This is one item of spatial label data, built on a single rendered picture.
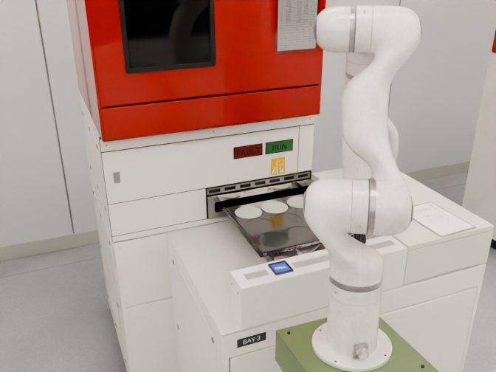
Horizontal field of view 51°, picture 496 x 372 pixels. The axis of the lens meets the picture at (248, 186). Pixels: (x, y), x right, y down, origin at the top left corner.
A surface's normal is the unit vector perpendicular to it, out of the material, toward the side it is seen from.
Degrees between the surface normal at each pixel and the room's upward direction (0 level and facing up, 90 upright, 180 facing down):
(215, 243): 0
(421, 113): 90
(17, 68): 90
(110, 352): 0
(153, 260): 90
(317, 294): 90
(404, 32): 64
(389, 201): 59
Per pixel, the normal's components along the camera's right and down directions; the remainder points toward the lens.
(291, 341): -0.01, -0.94
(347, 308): -0.40, 0.32
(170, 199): 0.38, 0.38
